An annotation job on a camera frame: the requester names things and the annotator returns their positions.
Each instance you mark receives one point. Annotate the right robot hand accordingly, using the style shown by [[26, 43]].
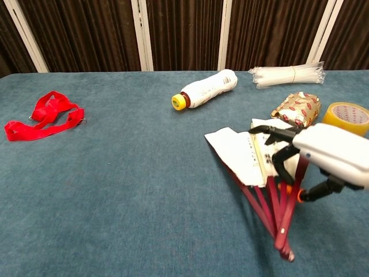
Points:
[[331, 150]]

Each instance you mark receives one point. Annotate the red-ribbed paper folding fan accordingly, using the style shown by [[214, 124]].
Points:
[[230, 144]]

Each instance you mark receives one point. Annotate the yellow adhesive tape roll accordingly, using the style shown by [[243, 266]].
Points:
[[334, 118]]

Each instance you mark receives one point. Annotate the gold foil wrapped package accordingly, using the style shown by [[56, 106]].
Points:
[[297, 108]]

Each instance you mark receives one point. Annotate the bundle of wrapped plastic straws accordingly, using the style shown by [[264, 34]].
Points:
[[282, 75]]

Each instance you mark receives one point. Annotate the white-label bottle with yellow cap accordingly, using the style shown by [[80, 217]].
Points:
[[207, 88]]

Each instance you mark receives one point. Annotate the dark brown pleated curtain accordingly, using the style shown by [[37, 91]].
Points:
[[86, 34]]

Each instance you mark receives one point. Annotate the red fabric ribbon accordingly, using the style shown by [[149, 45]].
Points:
[[40, 112]]

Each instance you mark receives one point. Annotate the white partition frame post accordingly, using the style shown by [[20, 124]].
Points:
[[142, 37], [26, 34], [324, 31], [225, 34]]

